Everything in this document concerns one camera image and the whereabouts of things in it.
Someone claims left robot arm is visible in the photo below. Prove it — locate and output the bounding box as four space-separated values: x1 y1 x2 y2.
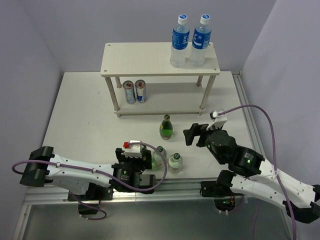
19 145 156 200

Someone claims blue silver Red Bull can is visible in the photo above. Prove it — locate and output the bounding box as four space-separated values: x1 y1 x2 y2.
135 79 147 103

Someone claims clear glass bottle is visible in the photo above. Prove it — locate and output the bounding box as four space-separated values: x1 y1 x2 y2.
152 146 167 169
168 152 183 173

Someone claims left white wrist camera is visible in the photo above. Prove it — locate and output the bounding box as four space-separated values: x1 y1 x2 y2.
123 140 142 158

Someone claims silver blue can left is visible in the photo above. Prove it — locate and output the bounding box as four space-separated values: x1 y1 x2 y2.
123 80 136 104

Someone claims clear glass bottle right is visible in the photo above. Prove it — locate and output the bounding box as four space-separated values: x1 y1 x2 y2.
168 152 183 173

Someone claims white two-tier shelf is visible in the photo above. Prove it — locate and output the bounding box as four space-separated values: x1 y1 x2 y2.
100 42 220 117

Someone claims aluminium right side rail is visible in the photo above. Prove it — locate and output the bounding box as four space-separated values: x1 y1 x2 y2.
231 71 265 155

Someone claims Pocari Sweat bottle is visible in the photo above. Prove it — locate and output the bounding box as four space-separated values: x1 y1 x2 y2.
170 14 190 68
189 14 212 68

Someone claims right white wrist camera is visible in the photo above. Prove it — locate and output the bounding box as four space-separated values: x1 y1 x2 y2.
206 108 228 131

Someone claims clear glass bottle middle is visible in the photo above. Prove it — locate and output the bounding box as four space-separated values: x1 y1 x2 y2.
152 146 167 169

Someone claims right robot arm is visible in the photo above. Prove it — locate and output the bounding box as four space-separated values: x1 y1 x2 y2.
183 123 320 224

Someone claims aluminium rail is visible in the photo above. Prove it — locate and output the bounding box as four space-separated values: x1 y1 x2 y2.
231 71 265 155
23 178 251 205

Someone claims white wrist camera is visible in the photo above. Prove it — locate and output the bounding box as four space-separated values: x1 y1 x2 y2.
206 108 228 131
123 140 142 158

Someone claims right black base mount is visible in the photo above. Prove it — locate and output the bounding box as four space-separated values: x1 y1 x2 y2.
199 180 244 212

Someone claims aluminium front rail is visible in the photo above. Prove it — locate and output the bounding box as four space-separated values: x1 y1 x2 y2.
23 178 251 205

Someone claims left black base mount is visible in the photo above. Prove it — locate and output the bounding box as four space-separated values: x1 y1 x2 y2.
67 183 113 217

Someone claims green glass bottle rear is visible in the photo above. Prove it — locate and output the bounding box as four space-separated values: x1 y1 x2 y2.
159 114 173 140

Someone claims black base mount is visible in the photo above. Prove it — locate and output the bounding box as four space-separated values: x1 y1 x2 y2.
67 183 113 217
199 180 244 212

